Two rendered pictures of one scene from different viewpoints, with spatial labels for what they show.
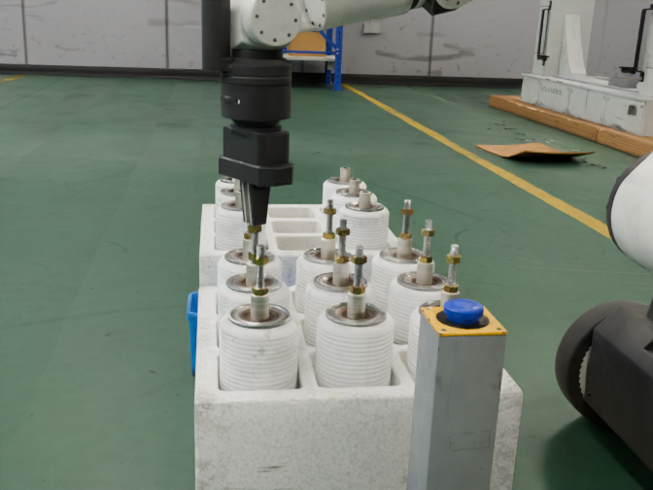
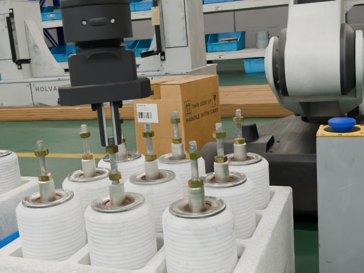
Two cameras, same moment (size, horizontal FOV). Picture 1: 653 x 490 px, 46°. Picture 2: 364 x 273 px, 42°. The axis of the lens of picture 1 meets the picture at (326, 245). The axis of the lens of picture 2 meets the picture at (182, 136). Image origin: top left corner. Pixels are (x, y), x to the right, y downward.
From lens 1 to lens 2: 84 cm
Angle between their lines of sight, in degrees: 58
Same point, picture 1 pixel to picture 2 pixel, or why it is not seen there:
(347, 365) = (249, 213)
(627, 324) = not seen: hidden behind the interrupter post
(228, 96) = (102, 17)
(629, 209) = (303, 59)
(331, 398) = (268, 238)
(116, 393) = not seen: outside the picture
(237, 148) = (100, 71)
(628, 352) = not seen: hidden behind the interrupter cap
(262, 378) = (234, 251)
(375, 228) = (17, 167)
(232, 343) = (215, 233)
